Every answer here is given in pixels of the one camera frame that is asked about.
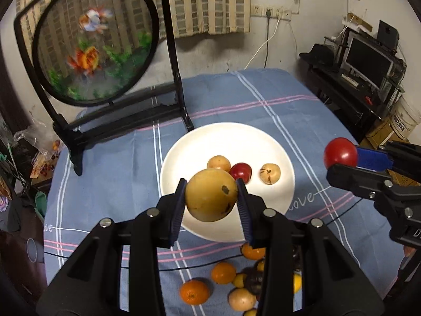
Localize white plastic bucket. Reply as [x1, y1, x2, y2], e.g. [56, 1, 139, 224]
[390, 97, 421, 139]

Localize pale beige round fruit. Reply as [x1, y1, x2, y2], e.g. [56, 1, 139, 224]
[228, 288, 257, 312]

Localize yellow pear with dark spots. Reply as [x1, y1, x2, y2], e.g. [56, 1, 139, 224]
[185, 168, 238, 223]

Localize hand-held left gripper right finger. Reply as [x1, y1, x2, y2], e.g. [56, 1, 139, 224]
[235, 178, 385, 316]

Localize clear plastic bag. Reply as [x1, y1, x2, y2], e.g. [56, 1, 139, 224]
[13, 122, 63, 178]

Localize black desk shelf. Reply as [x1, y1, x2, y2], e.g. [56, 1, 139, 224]
[307, 62, 405, 145]

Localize black hat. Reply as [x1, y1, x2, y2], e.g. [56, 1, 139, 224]
[299, 43, 336, 66]

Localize white keyboard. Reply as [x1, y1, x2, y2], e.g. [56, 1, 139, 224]
[341, 73, 360, 88]

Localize blue plaid tablecloth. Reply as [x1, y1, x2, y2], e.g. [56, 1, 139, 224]
[43, 68, 405, 316]

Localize white power cable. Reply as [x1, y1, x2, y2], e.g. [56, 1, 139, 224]
[247, 16, 280, 70]

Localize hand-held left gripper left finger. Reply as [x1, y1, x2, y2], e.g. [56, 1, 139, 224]
[36, 178, 188, 316]

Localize cardboard box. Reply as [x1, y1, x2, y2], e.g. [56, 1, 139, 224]
[365, 118, 395, 150]

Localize white wall outlets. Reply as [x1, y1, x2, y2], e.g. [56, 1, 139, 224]
[252, 4, 293, 20]

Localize computer monitor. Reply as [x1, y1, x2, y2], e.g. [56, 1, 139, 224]
[344, 36, 395, 88]

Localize striped beige curtain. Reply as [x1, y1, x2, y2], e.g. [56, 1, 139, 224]
[16, 0, 252, 38]

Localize white oval plate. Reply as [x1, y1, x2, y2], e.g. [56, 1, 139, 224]
[159, 122, 295, 242]

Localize black speaker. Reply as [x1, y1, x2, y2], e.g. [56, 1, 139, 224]
[378, 20, 399, 50]

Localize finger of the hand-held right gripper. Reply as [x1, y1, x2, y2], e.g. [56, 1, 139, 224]
[327, 164, 421, 233]
[356, 141, 421, 185]

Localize beige spotted round fruit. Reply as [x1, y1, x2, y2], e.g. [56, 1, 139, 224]
[259, 163, 281, 185]

